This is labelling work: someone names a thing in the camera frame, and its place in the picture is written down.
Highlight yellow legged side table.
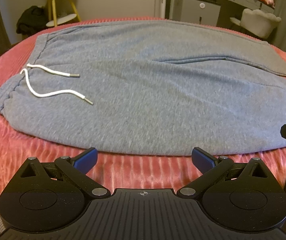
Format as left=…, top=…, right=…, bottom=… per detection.
left=46, top=0, right=81, bottom=28

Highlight white shell shaped chair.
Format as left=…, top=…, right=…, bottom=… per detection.
left=230, top=8, right=282, bottom=40

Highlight grey cabinet with knob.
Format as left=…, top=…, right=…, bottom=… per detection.
left=172, top=0, right=220, bottom=27

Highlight black clothes pile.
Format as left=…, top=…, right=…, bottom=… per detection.
left=16, top=5, right=48, bottom=36

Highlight white drawstring cord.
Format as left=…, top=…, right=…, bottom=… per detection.
left=19, top=63, right=94, bottom=106

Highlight grey sweatpants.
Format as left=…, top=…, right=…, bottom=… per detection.
left=0, top=21, right=286, bottom=155

